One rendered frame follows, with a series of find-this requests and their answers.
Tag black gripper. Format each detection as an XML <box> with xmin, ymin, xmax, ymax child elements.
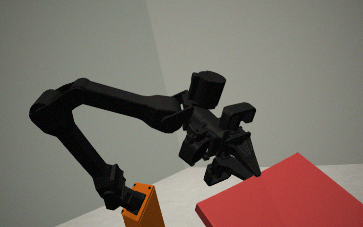
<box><xmin>198</xmin><ymin>102</ymin><xmax>261</xmax><ymax>187</ymax></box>

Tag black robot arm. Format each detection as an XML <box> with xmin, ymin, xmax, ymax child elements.
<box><xmin>29</xmin><ymin>71</ymin><xmax>226</xmax><ymax>215</ymax></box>

